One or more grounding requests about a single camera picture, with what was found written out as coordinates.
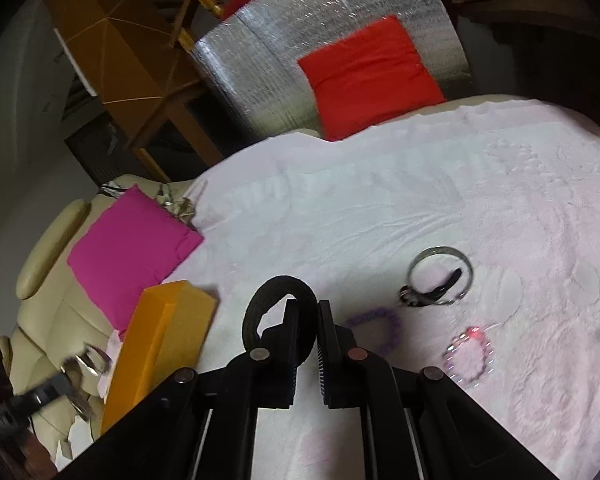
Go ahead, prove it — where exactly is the magenta cushion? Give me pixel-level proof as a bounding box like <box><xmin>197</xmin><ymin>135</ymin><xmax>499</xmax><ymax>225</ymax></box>
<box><xmin>66</xmin><ymin>184</ymin><xmax>204</xmax><ymax>333</ymax></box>

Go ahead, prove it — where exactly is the black fabric hair ring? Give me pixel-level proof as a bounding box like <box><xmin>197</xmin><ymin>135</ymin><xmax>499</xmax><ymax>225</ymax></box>
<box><xmin>241</xmin><ymin>276</ymin><xmax>319</xmax><ymax>366</ymax></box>

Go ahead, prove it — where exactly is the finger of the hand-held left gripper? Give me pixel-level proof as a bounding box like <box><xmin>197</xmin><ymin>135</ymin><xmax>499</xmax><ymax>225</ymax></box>
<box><xmin>60</xmin><ymin>342</ymin><xmax>113</xmax><ymax>378</ymax></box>
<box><xmin>62</xmin><ymin>382</ymin><xmax>98</xmax><ymax>421</ymax></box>

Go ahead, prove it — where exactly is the patterned crumpled cloth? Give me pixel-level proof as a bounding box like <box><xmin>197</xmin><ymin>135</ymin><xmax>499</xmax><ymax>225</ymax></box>
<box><xmin>154</xmin><ymin>180</ymin><xmax>202</xmax><ymax>227</ymax></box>

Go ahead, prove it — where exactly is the orange cardboard box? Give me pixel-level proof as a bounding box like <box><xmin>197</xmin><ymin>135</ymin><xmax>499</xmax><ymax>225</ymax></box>
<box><xmin>100</xmin><ymin>280</ymin><xmax>218</xmax><ymax>438</ymax></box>

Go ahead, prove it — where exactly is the pale pink fleece blanket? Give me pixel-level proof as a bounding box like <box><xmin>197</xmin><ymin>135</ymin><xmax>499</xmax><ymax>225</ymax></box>
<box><xmin>97</xmin><ymin>97</ymin><xmax>600</xmax><ymax>480</ymax></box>

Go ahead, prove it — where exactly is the dark slatted grille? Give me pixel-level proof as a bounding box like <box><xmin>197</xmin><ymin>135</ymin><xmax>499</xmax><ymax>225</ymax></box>
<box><xmin>62</xmin><ymin>110</ymin><xmax>133</xmax><ymax>186</ymax></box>

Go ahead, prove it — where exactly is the purple bead bracelet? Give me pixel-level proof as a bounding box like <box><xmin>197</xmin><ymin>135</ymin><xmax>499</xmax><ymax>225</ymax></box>
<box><xmin>344</xmin><ymin>307</ymin><xmax>402</xmax><ymax>356</ymax></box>

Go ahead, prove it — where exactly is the silver bangle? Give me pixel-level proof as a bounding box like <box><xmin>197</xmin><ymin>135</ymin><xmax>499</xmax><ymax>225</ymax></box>
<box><xmin>407</xmin><ymin>246</ymin><xmax>475</xmax><ymax>306</ymax></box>

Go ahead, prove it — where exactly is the clear crystal bead bracelet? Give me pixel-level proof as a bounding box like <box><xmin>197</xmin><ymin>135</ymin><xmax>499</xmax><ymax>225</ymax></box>
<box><xmin>442</xmin><ymin>326</ymin><xmax>496</xmax><ymax>388</ymax></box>

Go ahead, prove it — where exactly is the yellow wooden table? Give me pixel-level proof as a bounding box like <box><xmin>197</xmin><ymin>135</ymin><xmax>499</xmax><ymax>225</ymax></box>
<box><xmin>40</xmin><ymin>0</ymin><xmax>226</xmax><ymax>183</ymax></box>

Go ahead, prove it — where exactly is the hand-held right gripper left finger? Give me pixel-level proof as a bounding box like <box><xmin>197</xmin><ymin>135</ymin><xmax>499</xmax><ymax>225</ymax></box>
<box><xmin>55</xmin><ymin>300</ymin><xmax>301</xmax><ymax>480</ymax></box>

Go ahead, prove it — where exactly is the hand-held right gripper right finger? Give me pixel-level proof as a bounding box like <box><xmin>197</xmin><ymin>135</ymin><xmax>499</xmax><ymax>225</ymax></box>
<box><xmin>317</xmin><ymin>300</ymin><xmax>561</xmax><ymax>480</ymax></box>

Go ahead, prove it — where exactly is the silver foil mat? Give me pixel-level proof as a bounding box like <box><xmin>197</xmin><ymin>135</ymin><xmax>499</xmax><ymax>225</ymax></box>
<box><xmin>191</xmin><ymin>0</ymin><xmax>471</xmax><ymax>141</ymax></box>

